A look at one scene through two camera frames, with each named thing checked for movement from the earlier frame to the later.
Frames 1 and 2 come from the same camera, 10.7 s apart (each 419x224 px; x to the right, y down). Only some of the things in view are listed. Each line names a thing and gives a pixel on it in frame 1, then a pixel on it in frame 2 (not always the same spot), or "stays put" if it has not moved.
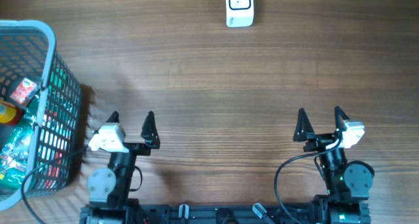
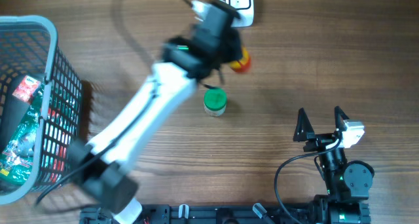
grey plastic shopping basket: [40, 104] stays put
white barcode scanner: [239, 7] stays put
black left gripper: [150, 135] → [236, 51]
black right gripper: [318, 141] stays put
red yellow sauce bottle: [10, 114] → [243, 65]
